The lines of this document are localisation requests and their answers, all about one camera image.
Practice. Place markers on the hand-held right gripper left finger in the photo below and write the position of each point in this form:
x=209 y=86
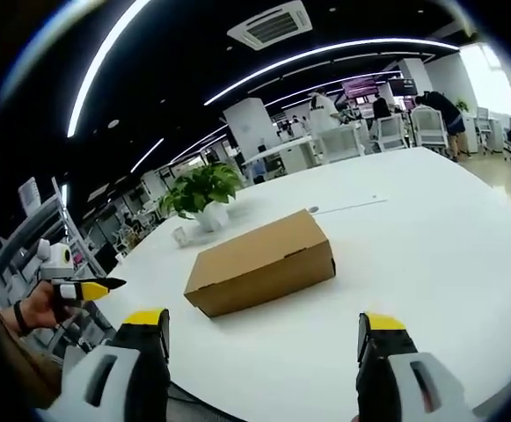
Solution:
x=118 y=373

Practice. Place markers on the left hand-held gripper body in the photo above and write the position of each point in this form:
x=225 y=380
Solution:
x=57 y=261

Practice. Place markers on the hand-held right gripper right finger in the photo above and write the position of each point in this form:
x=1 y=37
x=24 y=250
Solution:
x=396 y=369

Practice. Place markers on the brown cardboard shoe box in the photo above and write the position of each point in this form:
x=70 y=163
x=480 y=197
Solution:
x=259 y=268

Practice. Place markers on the person's left hand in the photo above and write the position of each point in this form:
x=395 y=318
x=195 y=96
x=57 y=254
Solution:
x=39 y=307

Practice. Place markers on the grey metal shelf rack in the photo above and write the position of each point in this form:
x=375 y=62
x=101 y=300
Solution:
x=39 y=228

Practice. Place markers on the black wristband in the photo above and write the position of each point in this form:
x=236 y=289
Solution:
x=20 y=317

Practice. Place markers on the small white cup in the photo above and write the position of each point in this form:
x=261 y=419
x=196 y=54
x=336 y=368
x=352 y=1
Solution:
x=179 y=236

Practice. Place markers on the white round table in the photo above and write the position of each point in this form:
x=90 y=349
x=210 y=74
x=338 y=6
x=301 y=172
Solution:
x=369 y=272

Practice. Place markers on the green potted plant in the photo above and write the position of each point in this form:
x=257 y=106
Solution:
x=204 y=193

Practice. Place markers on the white square pillar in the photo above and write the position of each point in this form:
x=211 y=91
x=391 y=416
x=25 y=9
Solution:
x=248 y=127

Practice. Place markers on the white office desk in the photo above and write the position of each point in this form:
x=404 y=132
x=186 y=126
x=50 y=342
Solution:
x=283 y=154

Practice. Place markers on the white mesh office chair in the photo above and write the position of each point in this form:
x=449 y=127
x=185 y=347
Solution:
x=390 y=132
x=430 y=127
x=340 y=143

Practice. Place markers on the ceiling air conditioner vent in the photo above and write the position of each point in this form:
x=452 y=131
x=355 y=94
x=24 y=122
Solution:
x=270 y=24

